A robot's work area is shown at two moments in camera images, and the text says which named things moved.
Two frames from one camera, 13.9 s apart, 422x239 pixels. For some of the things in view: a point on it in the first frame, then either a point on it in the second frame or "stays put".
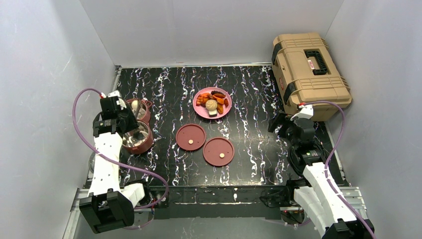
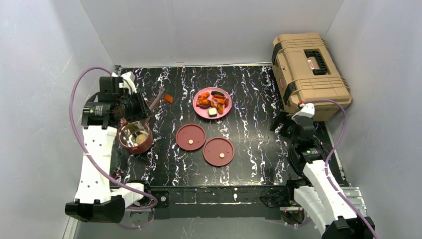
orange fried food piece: x=205 y=96 to x=168 y=98
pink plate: x=203 y=111 stays put
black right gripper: x=279 y=122 stays put
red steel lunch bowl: x=139 y=140 stays put
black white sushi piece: x=213 y=113 stays put
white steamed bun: x=211 y=105 to x=140 y=138
